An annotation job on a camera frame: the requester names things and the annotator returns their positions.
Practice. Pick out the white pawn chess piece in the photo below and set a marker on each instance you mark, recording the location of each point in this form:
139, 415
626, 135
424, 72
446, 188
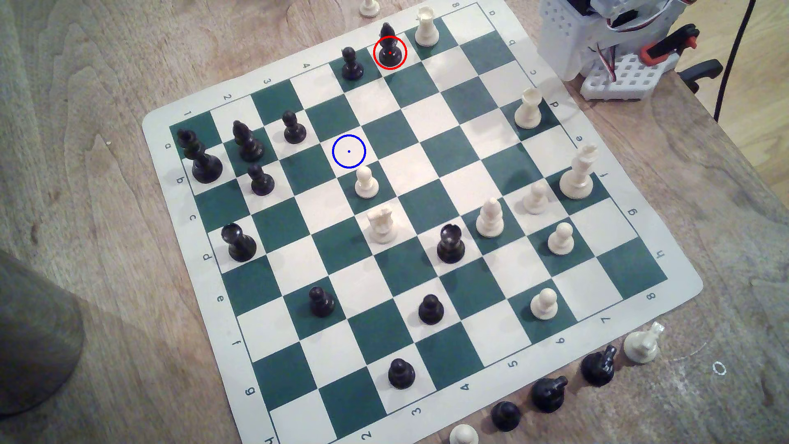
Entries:
463, 435
545, 305
561, 240
536, 198
367, 184
369, 7

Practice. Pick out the white rook chess piece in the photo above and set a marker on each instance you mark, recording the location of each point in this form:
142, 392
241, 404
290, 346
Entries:
529, 111
426, 31

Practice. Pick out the white king chess piece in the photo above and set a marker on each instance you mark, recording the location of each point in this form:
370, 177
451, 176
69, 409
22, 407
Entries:
578, 176

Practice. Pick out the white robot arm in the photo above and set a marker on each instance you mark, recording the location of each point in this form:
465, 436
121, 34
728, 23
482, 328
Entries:
564, 37

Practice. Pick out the black king chess piece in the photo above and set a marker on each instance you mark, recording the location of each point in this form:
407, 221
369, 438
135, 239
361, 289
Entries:
205, 165

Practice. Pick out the black bishop chess piece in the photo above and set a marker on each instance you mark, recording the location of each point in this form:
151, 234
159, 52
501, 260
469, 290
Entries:
248, 145
389, 52

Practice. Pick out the white perforated base plate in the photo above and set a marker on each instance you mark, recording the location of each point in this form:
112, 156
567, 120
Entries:
629, 77

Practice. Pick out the orange and black clamp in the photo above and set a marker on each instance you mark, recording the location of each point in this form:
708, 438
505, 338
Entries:
669, 44

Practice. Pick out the grey blurred cylinder object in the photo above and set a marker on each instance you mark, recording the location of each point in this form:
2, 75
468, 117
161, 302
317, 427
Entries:
34, 336

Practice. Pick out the black pawn chess piece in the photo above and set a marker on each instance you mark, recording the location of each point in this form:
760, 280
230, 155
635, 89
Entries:
431, 311
321, 303
352, 66
401, 375
294, 129
505, 417
262, 181

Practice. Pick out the white bishop chess piece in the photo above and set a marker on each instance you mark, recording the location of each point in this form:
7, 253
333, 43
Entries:
490, 221

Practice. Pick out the white knight chess piece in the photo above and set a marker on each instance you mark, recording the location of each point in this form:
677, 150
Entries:
382, 227
642, 345

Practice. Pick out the black rook chess piece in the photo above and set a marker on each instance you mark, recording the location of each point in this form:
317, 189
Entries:
451, 245

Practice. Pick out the green and white chessboard mat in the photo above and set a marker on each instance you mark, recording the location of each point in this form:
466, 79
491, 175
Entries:
425, 203

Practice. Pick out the black knight chess piece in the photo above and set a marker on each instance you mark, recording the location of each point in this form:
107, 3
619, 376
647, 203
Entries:
548, 394
598, 367

